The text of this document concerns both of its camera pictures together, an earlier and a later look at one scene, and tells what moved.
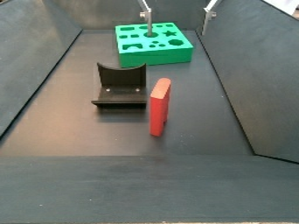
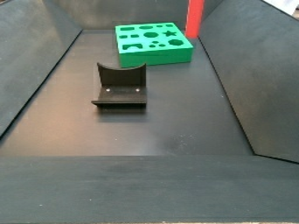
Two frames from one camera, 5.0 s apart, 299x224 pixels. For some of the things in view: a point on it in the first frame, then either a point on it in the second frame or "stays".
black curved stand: (125, 87) stays
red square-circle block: (159, 104) to (194, 16)
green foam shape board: (153, 44) stays
